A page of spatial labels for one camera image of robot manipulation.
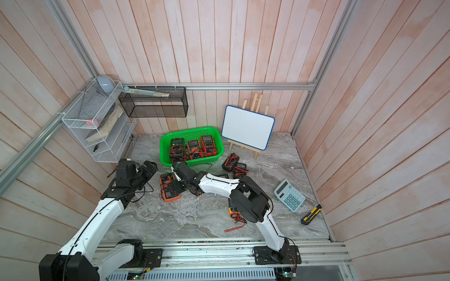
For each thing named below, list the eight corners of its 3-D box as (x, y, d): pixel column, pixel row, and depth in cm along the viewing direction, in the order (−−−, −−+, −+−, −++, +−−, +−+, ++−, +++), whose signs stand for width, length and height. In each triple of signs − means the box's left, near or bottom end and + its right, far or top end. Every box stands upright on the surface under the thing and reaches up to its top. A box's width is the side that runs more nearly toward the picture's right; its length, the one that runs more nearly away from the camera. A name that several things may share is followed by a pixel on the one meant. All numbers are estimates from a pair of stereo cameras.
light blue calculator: (294, 213, 88) (297, 210, 85) (272, 193, 95) (273, 189, 92) (306, 200, 93) (308, 197, 89) (283, 182, 100) (285, 178, 96)
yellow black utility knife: (305, 226, 84) (307, 225, 82) (300, 221, 85) (302, 219, 84) (321, 209, 89) (323, 207, 87) (316, 204, 91) (318, 203, 89)
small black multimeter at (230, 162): (221, 168, 104) (221, 164, 102) (231, 155, 111) (231, 152, 108) (230, 172, 102) (230, 169, 100) (239, 159, 109) (239, 156, 106)
